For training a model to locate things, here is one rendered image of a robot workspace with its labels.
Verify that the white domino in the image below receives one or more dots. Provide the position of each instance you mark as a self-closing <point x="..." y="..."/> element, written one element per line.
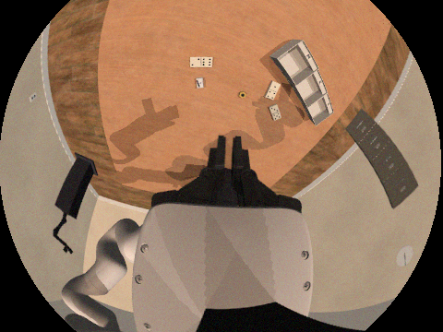
<point x="200" y="61"/>
<point x="272" y="90"/>
<point x="275" y="111"/>

